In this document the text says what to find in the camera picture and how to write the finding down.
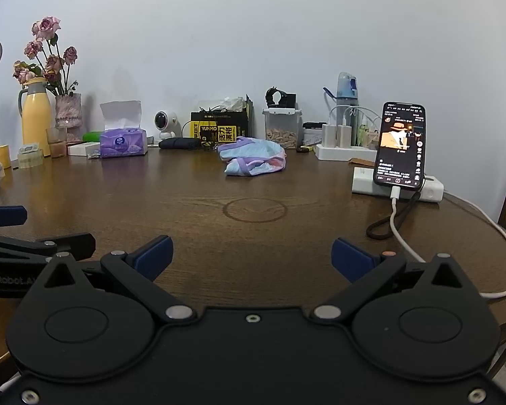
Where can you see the white charger plug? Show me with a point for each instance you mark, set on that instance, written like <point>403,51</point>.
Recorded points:
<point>331,135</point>
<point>345,136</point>

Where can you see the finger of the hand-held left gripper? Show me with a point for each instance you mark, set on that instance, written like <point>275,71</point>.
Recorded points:
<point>6,216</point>
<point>67,244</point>

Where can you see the pink and blue garment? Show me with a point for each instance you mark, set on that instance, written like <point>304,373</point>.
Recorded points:
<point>253,156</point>

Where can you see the pink glass vase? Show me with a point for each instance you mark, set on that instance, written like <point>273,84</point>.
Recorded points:
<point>68,112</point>

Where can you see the blue-capped water bottle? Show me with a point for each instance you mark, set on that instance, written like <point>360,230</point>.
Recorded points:
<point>346,88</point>

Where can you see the black smartphone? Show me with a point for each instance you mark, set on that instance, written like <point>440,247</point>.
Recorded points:
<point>398,143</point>

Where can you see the white security camera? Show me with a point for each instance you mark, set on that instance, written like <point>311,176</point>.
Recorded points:
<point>164,120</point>

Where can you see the yellow thermos jug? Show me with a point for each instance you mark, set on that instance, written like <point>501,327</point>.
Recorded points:
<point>36,114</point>

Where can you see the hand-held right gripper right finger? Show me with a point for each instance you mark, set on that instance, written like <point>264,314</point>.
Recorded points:
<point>350,261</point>

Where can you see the white power strip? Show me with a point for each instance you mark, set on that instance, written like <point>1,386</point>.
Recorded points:
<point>341,154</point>

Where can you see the small clear box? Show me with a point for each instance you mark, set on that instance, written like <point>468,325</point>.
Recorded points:
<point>314,135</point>

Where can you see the dried pink rose bouquet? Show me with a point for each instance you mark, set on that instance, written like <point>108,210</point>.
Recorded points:
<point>46,27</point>

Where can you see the brown paper strip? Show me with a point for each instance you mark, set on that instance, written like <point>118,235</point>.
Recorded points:
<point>362,163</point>

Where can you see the green tube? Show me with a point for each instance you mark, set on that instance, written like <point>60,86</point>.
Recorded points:
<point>92,136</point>

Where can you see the black pouch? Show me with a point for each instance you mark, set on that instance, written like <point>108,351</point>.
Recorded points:
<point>179,143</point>

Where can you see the purple tissue pack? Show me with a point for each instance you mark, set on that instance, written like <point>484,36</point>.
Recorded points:
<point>122,145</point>

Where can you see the flat white box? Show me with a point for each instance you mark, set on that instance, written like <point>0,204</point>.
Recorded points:
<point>82,149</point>

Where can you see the clear nut container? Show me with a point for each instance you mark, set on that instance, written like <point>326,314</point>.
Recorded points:
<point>281,133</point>

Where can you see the small drinking glass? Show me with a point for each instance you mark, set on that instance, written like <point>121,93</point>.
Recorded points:
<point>57,147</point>

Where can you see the black and yellow box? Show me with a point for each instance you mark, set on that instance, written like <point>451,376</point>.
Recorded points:
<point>219,128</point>

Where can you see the white power bank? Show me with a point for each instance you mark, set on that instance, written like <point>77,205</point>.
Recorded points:
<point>364,183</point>

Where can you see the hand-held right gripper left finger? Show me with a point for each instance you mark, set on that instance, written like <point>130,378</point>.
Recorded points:
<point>154,259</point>

